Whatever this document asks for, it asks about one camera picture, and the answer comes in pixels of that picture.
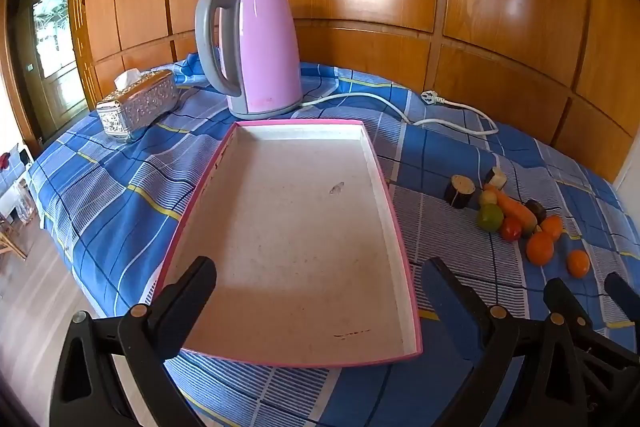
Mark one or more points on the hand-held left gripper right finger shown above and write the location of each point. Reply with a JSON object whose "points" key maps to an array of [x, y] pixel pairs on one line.
{"points": [[450, 302]]}

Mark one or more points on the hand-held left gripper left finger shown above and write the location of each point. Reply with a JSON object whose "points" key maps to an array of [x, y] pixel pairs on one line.
{"points": [[190, 292]]}

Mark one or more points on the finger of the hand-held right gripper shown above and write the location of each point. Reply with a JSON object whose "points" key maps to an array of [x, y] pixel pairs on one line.
{"points": [[624, 291]]}

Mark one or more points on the orange mandarin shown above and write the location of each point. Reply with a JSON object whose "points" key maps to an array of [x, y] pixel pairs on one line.
{"points": [[552, 227], [578, 263], [540, 249]]}

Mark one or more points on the green lime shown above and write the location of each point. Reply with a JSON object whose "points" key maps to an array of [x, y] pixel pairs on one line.
{"points": [[489, 217]]}

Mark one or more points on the red tomato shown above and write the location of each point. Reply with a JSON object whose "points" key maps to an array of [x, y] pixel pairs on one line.
{"points": [[511, 230]]}

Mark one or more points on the large dark eggplant piece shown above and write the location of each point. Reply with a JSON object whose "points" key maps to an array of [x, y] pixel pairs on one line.
{"points": [[459, 193]]}

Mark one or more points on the orange carrot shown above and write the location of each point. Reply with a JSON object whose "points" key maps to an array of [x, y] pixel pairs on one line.
{"points": [[515, 208]]}

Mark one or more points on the pink shallow tray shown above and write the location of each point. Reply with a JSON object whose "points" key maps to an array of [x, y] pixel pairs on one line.
{"points": [[300, 217]]}

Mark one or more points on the blue plaid bedsheet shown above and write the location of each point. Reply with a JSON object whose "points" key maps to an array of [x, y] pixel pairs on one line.
{"points": [[125, 207]]}

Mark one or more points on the small yellow round fruit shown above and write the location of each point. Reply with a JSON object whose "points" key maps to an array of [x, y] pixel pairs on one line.
{"points": [[488, 198]]}

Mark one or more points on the dark brown round fruit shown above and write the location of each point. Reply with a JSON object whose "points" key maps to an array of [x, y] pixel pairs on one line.
{"points": [[536, 210]]}

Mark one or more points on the small white-ended eggplant piece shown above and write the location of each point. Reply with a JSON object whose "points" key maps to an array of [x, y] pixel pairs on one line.
{"points": [[496, 178]]}

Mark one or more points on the wooden stool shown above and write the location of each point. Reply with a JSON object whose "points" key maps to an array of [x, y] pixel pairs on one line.
{"points": [[10, 239]]}

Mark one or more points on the silver embossed tissue box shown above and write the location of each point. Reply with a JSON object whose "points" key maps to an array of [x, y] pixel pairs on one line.
{"points": [[145, 104]]}

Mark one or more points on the white tissue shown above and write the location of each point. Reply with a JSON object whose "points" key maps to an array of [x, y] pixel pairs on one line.
{"points": [[126, 79]]}

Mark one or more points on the pink electric kettle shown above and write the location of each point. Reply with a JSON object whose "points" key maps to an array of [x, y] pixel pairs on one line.
{"points": [[265, 42]]}

